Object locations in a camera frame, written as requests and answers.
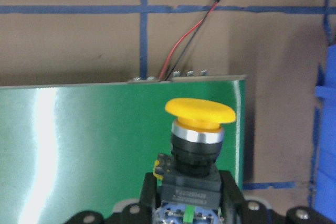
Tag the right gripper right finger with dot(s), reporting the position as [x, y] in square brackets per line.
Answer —
[231, 198]

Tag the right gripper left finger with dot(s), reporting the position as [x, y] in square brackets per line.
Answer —
[149, 200]

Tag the yellow mushroom push button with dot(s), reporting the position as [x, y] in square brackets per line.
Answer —
[191, 186]

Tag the green conveyor belt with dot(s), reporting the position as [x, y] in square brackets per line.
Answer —
[70, 148]

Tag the blue destination bin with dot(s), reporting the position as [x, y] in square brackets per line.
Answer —
[325, 194]

